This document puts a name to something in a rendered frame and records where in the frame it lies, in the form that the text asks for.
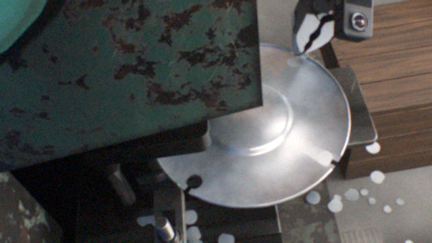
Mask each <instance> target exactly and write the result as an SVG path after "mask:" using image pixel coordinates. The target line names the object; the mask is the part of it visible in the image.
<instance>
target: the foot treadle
mask: <svg viewBox="0 0 432 243"><path fill-rule="evenodd" d="M339 233H340V238H341V241H342V243H382V241H381V238H380V235H379V230H378V229H377V228H376V227H363V228H362V229H352V230H347V231H341V232H339Z"/></svg>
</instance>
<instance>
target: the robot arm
mask: <svg viewBox="0 0 432 243"><path fill-rule="evenodd" d="M291 24H292V37H291V45H292V50H293V53H294V55H298V56H302V55H304V54H306V53H308V52H310V51H312V50H314V49H316V48H318V47H320V46H323V45H324V44H326V43H327V42H328V41H332V40H333V39H334V38H336V39H338V40H341V41H349V42H354V43H360V42H362V41H365V40H367V39H369V38H371V37H372V34H373V0H298V2H297V4H296V6H295V8H294V9H293V10H292V13H291ZM309 36H310V38H309Z"/></svg>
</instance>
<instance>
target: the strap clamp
mask: <svg viewBox="0 0 432 243"><path fill-rule="evenodd" d="M154 202H155V243H187V241H186V218H185V205H184V193H183V192H182V188H180V187H177V188H168V189H162V190H156V191H155V193H154Z"/></svg>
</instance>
